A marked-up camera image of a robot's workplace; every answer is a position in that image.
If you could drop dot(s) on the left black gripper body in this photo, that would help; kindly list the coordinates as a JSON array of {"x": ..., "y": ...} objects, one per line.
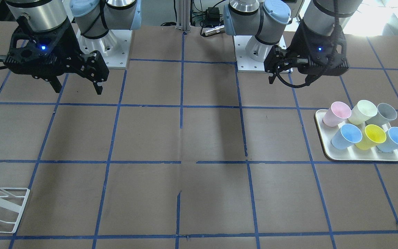
[{"x": 296, "y": 46}]

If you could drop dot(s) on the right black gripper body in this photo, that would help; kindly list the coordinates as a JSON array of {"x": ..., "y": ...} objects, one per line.
[{"x": 68, "y": 45}]

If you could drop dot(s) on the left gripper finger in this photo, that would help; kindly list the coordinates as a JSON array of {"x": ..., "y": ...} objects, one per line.
[
  {"x": 271, "y": 77},
  {"x": 271, "y": 58}
]

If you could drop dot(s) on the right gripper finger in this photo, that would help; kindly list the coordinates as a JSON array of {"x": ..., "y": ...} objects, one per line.
[
  {"x": 56, "y": 84},
  {"x": 96, "y": 70}
]

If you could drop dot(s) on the yellow plastic cup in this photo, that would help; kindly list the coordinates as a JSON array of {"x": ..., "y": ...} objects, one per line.
[{"x": 372, "y": 136}]

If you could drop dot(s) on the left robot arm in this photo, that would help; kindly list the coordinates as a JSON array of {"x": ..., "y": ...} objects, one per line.
[{"x": 267, "y": 21}]

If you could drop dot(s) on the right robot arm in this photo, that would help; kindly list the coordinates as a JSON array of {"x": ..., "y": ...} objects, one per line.
[{"x": 94, "y": 17}]

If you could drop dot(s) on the pink plastic cup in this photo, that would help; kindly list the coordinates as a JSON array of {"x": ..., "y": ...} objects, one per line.
[{"x": 337, "y": 113}]

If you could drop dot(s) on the cream plastic cup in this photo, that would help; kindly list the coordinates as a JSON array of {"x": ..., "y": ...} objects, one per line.
[{"x": 362, "y": 111}]

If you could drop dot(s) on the blue plastic cup near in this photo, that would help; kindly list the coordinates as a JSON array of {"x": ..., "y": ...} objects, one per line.
[{"x": 346, "y": 136}]

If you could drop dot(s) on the blue plastic cup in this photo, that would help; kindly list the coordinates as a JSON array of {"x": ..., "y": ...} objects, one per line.
[
  {"x": 391, "y": 142},
  {"x": 346, "y": 136}
]

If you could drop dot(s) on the grey plastic cup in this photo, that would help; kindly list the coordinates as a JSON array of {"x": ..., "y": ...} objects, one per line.
[{"x": 385, "y": 114}]

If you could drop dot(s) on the blue plastic cup far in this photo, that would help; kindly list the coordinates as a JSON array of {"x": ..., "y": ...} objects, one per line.
[{"x": 391, "y": 142}]

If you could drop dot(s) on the black power adapter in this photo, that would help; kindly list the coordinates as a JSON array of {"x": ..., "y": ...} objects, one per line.
[{"x": 212, "y": 16}]

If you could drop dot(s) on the white compartment tray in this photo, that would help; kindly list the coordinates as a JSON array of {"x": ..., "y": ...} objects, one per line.
[{"x": 352, "y": 153}]

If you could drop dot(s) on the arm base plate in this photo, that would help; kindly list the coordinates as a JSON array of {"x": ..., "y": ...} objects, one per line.
[
  {"x": 250, "y": 58},
  {"x": 114, "y": 47}
]

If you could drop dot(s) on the silver cable connector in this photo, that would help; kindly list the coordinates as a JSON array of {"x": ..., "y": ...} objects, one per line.
[{"x": 213, "y": 31}]

